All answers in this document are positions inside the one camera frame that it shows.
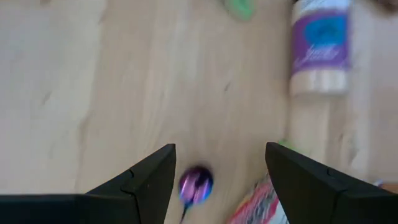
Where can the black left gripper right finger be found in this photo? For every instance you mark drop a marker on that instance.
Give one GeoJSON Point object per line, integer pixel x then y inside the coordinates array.
{"type": "Point", "coordinates": [335, 202]}

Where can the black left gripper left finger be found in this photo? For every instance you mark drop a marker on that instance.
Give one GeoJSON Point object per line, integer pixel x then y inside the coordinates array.
{"type": "Point", "coordinates": [93, 208]}

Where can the green pink ramen pack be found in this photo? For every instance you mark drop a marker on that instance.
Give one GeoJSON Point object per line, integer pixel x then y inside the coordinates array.
{"type": "Point", "coordinates": [255, 205]}

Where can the purple iridescent spoon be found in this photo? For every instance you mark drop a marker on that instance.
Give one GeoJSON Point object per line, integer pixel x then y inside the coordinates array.
{"type": "Point", "coordinates": [196, 185]}

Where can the purple label spice jar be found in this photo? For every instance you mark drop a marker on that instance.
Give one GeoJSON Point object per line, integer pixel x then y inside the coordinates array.
{"type": "Point", "coordinates": [320, 46]}

